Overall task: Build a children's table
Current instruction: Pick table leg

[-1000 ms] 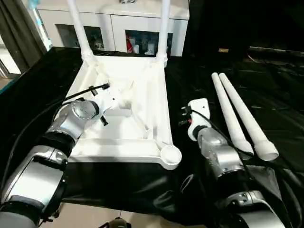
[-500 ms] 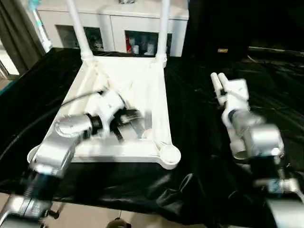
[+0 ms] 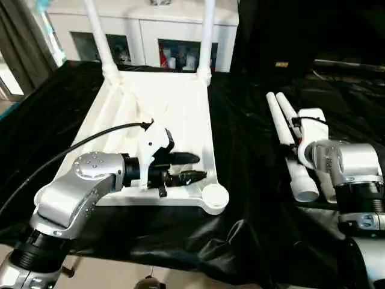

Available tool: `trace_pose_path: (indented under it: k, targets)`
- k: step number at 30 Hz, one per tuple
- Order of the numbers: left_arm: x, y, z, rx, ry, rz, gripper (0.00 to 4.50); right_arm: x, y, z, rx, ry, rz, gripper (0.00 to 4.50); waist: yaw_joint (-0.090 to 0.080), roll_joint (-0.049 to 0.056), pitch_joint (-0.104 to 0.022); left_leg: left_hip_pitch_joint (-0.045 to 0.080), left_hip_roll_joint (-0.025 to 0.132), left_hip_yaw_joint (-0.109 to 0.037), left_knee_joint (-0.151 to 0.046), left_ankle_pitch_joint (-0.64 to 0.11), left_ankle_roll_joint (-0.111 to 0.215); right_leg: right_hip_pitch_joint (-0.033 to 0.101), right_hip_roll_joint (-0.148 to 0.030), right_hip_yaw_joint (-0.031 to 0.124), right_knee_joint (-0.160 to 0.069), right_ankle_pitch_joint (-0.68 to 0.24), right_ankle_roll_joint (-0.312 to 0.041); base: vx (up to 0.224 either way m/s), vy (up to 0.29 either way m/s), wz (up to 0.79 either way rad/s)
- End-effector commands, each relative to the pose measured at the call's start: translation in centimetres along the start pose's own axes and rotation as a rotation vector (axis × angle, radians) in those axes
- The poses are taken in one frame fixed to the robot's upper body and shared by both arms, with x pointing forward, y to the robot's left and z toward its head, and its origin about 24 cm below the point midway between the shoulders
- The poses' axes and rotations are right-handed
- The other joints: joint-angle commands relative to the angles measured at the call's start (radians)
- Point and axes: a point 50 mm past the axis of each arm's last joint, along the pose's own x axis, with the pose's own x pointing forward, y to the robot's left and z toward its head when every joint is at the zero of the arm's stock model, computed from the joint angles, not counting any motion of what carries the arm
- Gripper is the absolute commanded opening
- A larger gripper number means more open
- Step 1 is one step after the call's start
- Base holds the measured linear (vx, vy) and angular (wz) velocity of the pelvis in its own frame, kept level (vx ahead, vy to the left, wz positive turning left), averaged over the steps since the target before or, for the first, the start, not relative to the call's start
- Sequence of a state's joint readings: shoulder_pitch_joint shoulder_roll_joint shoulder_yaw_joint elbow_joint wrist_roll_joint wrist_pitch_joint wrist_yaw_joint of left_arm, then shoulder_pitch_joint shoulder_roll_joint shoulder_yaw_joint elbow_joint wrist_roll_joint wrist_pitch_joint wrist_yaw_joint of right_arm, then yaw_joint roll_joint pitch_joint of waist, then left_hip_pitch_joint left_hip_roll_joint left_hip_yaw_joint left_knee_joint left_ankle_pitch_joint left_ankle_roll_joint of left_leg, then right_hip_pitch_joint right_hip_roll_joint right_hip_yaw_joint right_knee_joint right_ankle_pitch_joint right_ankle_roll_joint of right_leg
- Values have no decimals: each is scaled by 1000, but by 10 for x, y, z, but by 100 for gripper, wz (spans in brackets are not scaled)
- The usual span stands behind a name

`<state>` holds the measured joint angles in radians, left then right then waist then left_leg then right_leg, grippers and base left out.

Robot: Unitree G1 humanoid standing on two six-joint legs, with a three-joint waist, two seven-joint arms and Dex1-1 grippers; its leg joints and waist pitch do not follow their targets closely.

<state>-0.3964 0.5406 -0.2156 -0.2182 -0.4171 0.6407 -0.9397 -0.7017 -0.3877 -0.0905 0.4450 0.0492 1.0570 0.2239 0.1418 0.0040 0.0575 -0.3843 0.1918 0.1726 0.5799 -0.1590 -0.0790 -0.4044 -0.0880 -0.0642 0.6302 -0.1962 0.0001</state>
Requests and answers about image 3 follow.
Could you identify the white plastic table leg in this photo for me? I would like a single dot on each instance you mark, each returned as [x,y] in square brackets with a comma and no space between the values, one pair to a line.
[279,120]
[100,39]
[285,103]
[207,36]

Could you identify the white plastic table top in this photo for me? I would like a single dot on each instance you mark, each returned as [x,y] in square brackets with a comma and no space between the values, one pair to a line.
[180,120]

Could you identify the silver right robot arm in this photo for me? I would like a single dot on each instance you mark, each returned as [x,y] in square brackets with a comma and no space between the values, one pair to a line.
[355,159]

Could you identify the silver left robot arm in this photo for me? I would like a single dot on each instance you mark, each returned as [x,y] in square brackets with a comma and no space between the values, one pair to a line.
[90,168]

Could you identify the black plastic mat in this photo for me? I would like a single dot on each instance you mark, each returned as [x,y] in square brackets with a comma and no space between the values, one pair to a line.
[255,135]

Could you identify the yellow label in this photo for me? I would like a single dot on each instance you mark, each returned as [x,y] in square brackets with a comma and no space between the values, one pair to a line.
[281,64]

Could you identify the white blue carton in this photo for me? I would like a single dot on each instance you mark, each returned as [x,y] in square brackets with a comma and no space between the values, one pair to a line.
[190,61]

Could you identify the red box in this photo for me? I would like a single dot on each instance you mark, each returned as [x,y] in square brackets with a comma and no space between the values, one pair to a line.
[163,58]

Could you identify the large black box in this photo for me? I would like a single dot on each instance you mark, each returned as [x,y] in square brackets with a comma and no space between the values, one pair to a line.
[316,30]

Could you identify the dark rounded robot foot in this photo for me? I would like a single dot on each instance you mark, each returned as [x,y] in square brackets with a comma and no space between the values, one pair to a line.
[149,283]

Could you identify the black metal table foot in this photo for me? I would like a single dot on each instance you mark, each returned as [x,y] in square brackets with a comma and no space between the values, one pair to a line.
[70,266]

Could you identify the white glass-door cabinet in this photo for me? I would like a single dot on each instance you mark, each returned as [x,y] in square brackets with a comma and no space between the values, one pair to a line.
[144,21]

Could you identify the teal edged board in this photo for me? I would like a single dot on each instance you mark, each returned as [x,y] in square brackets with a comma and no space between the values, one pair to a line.
[7,111]

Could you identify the light blue white panel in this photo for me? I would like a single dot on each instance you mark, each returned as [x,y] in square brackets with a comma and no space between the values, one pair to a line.
[52,36]

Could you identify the grey-brown curtain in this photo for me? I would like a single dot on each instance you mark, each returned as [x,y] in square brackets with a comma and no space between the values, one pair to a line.
[21,39]

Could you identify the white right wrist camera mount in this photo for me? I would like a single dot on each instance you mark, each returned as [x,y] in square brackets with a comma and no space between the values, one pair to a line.
[312,126]

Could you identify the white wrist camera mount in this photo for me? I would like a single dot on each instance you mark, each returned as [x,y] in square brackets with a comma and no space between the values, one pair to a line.
[150,141]
[312,126]

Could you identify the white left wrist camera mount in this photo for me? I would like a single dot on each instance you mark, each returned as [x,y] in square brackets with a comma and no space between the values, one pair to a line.
[150,141]

